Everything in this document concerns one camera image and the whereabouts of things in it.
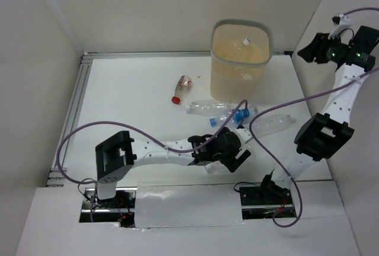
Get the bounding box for glossy white tape sheet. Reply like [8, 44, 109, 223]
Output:
[134, 184, 243, 228]

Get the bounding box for blue-labelled blue-capped bottle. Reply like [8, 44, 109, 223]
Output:
[210, 105, 259, 128]

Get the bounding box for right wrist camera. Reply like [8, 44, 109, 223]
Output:
[328, 14, 351, 40]

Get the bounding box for clear bottle white cap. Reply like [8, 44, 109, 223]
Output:
[224, 38, 262, 63]
[205, 161, 229, 174]

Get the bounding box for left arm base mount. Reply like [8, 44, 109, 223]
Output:
[79, 187, 137, 228]

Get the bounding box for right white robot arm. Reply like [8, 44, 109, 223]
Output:
[271, 25, 378, 190]

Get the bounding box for clear bottle front white cap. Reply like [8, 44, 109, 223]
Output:
[205, 161, 229, 174]

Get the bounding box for aluminium frame rail left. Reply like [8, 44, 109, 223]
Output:
[46, 53, 93, 187]

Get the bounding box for small red-capped bottle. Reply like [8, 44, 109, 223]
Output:
[171, 75, 192, 105]

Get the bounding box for capless clear bottle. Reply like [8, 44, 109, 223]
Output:
[252, 114, 296, 137]

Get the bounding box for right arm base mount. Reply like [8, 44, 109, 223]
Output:
[233, 172, 297, 220]

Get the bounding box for clear bottle near bin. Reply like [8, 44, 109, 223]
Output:
[184, 100, 236, 116]

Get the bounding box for beige mesh waste bin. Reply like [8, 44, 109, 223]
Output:
[210, 19, 273, 103]

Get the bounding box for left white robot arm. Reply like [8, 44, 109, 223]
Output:
[95, 127, 251, 208]

